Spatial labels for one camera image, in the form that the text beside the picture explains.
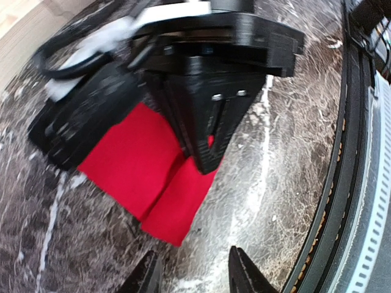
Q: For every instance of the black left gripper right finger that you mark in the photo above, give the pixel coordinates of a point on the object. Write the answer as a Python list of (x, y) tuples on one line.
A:
[(244, 275)]

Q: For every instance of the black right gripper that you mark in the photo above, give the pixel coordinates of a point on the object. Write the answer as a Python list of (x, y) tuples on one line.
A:
[(203, 98)]

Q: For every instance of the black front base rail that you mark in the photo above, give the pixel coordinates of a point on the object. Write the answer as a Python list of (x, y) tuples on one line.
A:
[(331, 250)]

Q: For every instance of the wooden compartment tray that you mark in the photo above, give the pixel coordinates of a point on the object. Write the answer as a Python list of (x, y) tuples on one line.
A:
[(20, 17)]

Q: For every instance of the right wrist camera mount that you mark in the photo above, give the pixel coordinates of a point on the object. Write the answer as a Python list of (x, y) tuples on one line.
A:
[(98, 41)]

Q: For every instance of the white slotted cable duct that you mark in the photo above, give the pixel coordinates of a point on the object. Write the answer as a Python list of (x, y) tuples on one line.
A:
[(377, 185)]

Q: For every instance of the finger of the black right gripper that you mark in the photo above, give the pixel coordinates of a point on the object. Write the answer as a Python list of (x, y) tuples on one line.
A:
[(67, 131)]

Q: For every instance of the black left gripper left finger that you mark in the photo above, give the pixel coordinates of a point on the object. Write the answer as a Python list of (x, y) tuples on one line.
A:
[(146, 277)]

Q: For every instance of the plain red sock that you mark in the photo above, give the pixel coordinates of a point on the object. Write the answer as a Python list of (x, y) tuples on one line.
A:
[(141, 165)]

